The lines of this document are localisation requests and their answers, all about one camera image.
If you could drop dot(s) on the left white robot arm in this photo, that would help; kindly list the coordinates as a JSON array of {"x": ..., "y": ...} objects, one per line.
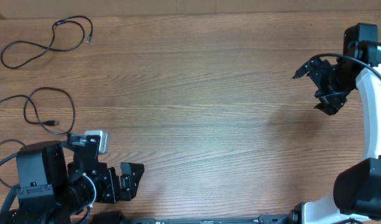
[{"x": 59, "y": 179}]

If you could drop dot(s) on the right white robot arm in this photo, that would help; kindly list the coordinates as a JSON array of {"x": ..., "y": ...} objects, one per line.
[{"x": 356, "y": 195}]

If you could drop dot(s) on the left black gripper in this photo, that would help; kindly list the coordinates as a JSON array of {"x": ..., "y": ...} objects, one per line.
[{"x": 110, "y": 193}]

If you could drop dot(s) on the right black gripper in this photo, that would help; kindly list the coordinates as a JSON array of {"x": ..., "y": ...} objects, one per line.
[{"x": 334, "y": 101}]

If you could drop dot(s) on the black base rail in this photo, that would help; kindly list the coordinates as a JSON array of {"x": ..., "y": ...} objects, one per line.
[{"x": 117, "y": 217}]

